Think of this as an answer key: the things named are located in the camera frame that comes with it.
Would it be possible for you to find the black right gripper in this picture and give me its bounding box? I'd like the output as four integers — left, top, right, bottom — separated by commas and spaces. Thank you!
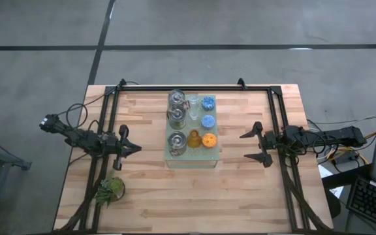
239, 121, 287, 168

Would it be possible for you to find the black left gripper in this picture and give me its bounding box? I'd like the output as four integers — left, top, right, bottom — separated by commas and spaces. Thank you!
102, 123, 143, 172

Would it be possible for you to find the orange patterned candle tin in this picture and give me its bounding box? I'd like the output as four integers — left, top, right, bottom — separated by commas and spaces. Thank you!
201, 133, 218, 149

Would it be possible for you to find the amber glass candle holder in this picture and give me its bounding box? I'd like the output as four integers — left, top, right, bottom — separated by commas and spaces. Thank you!
186, 129, 203, 149

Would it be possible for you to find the potted succulent plant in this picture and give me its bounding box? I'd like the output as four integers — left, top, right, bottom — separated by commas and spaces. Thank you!
94, 168, 127, 209

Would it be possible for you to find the green perforated metal shelf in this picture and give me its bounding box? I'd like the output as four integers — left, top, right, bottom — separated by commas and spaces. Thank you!
164, 93, 221, 169

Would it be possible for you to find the black power brick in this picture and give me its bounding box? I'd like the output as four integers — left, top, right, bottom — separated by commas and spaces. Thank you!
333, 151, 358, 166

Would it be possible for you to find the black keyboard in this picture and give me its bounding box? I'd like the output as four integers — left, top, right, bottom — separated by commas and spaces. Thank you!
346, 176, 376, 233

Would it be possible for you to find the black cable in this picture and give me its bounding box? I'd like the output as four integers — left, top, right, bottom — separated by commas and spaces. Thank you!
56, 94, 110, 131

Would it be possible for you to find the black table frame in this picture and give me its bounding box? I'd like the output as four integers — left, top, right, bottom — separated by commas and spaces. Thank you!
67, 78, 332, 233

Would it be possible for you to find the yellow cable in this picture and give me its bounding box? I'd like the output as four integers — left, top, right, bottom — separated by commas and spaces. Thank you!
324, 130, 376, 165

